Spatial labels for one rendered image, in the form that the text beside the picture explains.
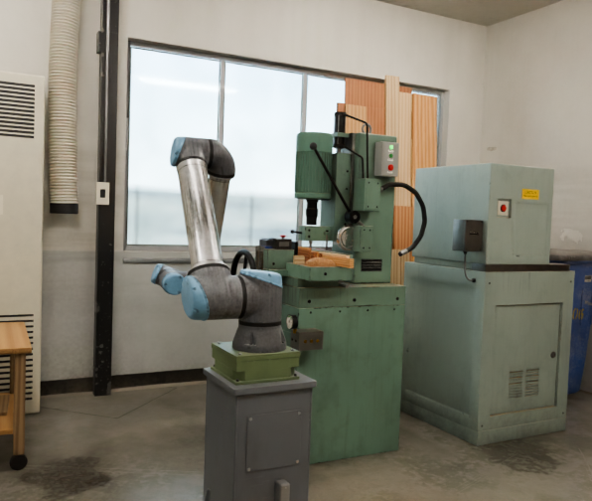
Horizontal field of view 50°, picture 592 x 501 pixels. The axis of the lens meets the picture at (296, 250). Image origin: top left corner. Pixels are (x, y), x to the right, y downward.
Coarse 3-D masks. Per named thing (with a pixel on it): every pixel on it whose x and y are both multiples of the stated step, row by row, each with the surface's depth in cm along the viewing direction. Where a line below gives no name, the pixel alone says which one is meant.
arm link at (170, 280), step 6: (168, 270) 267; (174, 270) 269; (162, 276) 264; (168, 276) 260; (174, 276) 260; (180, 276) 261; (162, 282) 262; (168, 282) 260; (174, 282) 260; (180, 282) 261; (168, 288) 260; (174, 288) 261; (180, 288) 262; (174, 294) 262
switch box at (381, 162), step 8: (376, 144) 301; (384, 144) 298; (392, 144) 300; (376, 152) 301; (384, 152) 298; (392, 152) 300; (376, 160) 301; (384, 160) 299; (376, 168) 301; (384, 168) 299; (384, 176) 305; (392, 176) 303
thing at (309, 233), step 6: (300, 228) 302; (306, 228) 297; (312, 228) 299; (318, 228) 300; (324, 228) 302; (330, 228) 303; (300, 234) 302; (306, 234) 298; (312, 234) 299; (318, 234) 301; (300, 240) 302; (306, 240) 298; (312, 240) 299; (318, 240) 301; (324, 240) 302
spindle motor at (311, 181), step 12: (300, 132) 296; (312, 132) 292; (324, 132) 293; (300, 144) 295; (324, 144) 293; (300, 156) 295; (312, 156) 293; (324, 156) 294; (300, 168) 295; (312, 168) 292; (300, 180) 296; (312, 180) 293; (324, 180) 295; (300, 192) 296; (312, 192) 293; (324, 192) 295
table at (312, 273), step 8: (288, 264) 287; (296, 264) 280; (280, 272) 286; (288, 272) 287; (296, 272) 280; (304, 272) 273; (312, 272) 269; (320, 272) 271; (328, 272) 273; (336, 272) 274; (344, 272) 276; (312, 280) 269; (320, 280) 271; (328, 280) 273
